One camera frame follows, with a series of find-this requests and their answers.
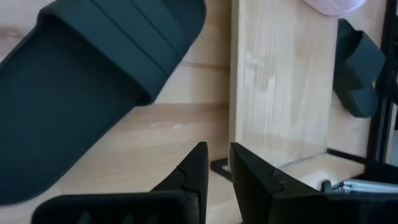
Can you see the black slide sandal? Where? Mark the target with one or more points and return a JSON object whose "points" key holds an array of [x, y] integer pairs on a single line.
{"points": [[68, 102], [357, 74]]}

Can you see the black metal shelf frame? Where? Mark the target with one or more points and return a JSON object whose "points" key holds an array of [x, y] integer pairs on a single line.
{"points": [[377, 137]]}

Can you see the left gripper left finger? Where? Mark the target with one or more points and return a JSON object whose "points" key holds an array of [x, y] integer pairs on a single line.
{"points": [[194, 174]]}

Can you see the pink slide sandal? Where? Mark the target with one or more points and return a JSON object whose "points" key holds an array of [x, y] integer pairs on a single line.
{"points": [[334, 6]]}

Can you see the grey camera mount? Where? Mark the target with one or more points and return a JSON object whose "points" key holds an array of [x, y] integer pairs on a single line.
{"points": [[363, 186]]}

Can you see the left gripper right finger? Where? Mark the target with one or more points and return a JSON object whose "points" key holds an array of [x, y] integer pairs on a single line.
{"points": [[252, 180]]}

